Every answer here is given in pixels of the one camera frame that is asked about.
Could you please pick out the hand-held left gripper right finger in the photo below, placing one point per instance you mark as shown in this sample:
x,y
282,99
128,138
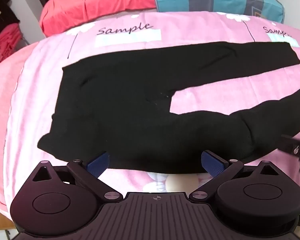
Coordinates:
x,y
213,163

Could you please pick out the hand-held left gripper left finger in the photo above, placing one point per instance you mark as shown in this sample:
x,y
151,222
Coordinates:
x,y
100,163

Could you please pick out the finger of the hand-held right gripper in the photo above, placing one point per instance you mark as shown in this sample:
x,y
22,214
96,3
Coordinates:
x,y
296,148

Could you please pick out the black pants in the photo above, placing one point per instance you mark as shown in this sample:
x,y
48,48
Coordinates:
x,y
115,105

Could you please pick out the pink printed blanket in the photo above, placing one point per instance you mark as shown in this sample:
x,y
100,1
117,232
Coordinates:
x,y
40,92

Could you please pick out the coral pink bed sheet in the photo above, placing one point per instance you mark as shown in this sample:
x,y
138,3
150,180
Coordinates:
x,y
1,130

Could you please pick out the pile of red cloths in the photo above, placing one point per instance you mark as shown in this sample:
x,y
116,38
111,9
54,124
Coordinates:
x,y
7,40

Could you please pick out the red quilt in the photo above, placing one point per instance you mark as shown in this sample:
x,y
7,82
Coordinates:
x,y
90,2

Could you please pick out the dark hanging clothes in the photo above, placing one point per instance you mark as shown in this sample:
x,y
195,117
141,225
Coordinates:
x,y
2,12

